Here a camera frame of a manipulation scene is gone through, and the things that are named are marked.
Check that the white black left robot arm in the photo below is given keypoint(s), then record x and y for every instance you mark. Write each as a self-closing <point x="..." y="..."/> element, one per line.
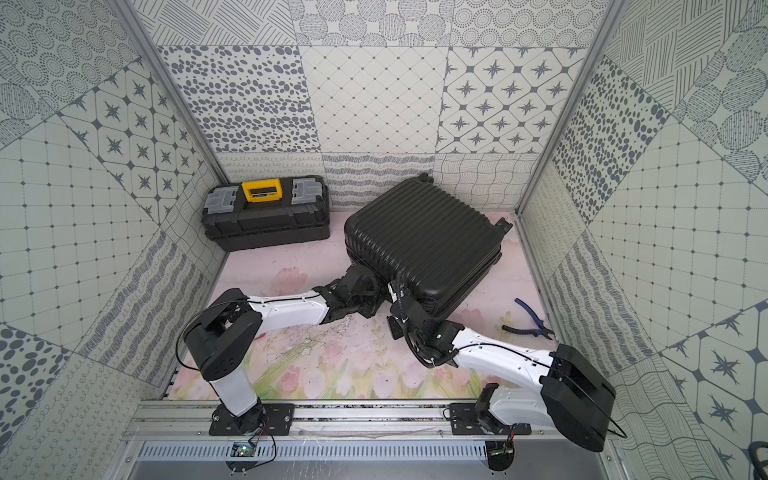
<point x="219" y="337"/>

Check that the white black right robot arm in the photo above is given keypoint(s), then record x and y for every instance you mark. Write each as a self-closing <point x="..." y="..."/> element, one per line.
<point x="566" y="387"/>

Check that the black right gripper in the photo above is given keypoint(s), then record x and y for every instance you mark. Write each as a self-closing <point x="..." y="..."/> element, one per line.
<point x="393" y="327"/>

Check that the black hard-shell suitcase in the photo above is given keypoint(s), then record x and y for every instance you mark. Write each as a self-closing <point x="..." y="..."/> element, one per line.
<point x="442" y="246"/>

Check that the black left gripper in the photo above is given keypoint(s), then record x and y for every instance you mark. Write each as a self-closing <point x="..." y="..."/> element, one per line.
<point x="372" y="288"/>

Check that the black toolbox with yellow handle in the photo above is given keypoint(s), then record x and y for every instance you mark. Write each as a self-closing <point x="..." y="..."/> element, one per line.
<point x="268" y="212"/>

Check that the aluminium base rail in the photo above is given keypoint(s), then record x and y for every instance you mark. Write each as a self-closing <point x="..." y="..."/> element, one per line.
<point x="306" y="431"/>

